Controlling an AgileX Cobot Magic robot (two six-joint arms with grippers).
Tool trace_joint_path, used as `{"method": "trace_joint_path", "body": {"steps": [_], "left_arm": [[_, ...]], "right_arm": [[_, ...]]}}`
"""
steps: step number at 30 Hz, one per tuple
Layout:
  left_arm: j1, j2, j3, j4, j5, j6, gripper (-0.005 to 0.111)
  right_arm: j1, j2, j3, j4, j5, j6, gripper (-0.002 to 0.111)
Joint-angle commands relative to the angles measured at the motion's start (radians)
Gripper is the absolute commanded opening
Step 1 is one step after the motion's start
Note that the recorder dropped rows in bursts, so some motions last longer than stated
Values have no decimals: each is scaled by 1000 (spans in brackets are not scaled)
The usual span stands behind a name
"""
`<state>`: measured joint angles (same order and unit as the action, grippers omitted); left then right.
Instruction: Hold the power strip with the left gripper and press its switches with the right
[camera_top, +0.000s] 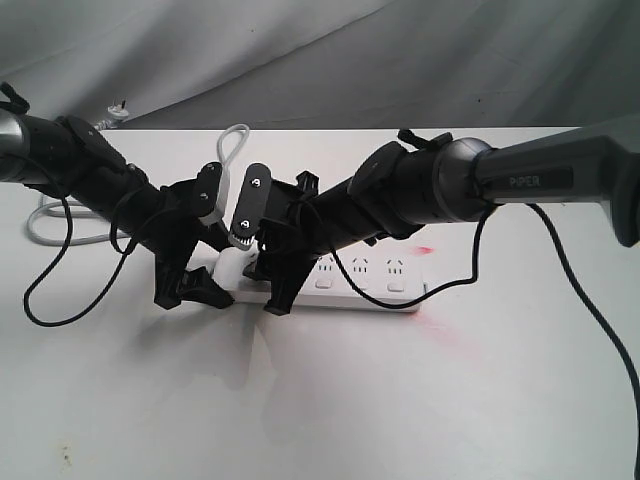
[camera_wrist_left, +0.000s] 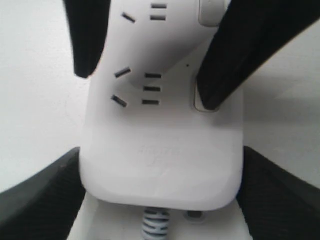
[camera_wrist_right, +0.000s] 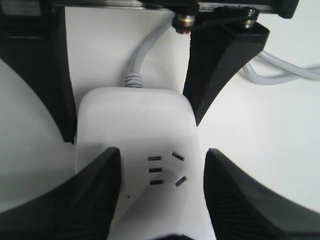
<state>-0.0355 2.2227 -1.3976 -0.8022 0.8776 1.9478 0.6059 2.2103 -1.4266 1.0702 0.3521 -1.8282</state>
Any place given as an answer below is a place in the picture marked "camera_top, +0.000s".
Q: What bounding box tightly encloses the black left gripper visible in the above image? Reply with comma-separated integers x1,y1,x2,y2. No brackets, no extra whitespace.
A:
154,172,234,308

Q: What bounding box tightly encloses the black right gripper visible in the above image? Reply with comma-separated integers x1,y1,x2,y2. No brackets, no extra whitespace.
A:
243,170,319,315

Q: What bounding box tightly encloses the white five-socket power strip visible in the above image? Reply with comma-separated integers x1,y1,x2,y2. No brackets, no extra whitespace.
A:
212,246,428,311

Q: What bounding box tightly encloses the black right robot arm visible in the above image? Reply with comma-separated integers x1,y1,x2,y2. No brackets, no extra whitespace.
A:
230,115,639,315

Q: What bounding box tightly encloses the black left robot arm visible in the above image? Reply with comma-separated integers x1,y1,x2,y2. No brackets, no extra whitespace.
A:
1,83,233,309

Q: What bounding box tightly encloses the grey backdrop cloth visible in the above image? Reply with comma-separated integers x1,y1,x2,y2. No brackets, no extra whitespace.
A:
1,1,639,129

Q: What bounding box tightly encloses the grey power cord with plug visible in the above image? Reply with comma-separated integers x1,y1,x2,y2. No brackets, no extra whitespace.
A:
25,123,251,247

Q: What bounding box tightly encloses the white wall plug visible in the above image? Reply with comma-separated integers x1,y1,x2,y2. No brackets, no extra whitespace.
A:
94,99,130,130

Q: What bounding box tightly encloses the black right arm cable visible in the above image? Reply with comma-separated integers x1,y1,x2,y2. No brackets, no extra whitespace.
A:
289,194,640,454

